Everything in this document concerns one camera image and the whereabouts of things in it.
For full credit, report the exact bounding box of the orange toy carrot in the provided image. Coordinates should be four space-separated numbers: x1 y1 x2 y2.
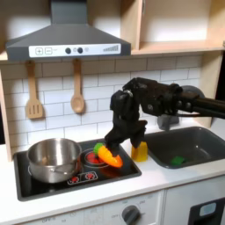
92 142 124 169

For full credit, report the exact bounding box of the yellow toy block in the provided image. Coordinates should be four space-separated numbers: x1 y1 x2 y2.
130 141 149 163

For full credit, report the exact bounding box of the steel pot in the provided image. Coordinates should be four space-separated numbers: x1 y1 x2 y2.
26 137 83 185

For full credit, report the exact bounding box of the black stove top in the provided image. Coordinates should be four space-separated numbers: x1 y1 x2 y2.
12 137 142 202

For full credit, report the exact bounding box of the grey tap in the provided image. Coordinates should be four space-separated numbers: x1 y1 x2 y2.
156 84 206 132

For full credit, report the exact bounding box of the green toy block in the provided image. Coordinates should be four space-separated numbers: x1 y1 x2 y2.
169 155 187 167

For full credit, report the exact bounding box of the wooden spoon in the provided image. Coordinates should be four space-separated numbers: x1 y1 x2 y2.
69 58 86 115

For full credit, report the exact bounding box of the grey sink basin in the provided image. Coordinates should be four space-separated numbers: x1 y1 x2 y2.
143 126 225 171

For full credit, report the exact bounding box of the grey oven knob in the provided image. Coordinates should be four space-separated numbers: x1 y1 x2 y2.
120 204 142 225

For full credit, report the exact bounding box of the white oven control panel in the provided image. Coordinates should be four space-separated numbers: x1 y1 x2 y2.
20 190 165 225

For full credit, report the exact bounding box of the wooden slotted spatula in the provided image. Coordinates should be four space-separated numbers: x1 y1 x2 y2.
24 60 45 120

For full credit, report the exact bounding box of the wooden shelf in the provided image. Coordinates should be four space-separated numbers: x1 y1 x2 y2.
120 0 225 57

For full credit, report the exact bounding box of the black appliance door panel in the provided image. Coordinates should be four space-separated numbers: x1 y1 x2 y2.
187 197 225 225

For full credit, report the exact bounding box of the grey range hood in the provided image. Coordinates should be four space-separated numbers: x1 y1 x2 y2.
5 0 132 62

